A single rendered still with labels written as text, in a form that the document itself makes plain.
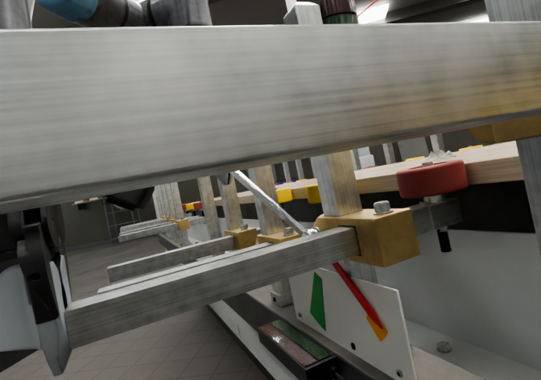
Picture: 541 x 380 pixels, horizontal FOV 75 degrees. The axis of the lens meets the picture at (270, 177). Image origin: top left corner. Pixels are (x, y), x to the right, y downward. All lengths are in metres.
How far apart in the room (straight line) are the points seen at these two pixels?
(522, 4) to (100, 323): 0.36
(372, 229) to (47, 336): 0.29
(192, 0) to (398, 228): 0.48
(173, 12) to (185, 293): 0.46
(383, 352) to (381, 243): 0.12
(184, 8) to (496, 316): 0.66
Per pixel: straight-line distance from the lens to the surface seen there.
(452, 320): 0.68
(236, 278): 0.34
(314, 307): 0.54
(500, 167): 0.48
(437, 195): 0.46
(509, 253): 0.57
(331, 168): 0.42
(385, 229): 0.37
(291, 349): 0.53
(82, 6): 0.60
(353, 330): 0.47
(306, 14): 0.47
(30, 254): 0.30
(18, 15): 0.36
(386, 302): 0.39
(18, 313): 0.33
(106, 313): 0.33
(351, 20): 0.49
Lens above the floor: 0.92
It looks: 1 degrees up
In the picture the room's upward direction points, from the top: 12 degrees counter-clockwise
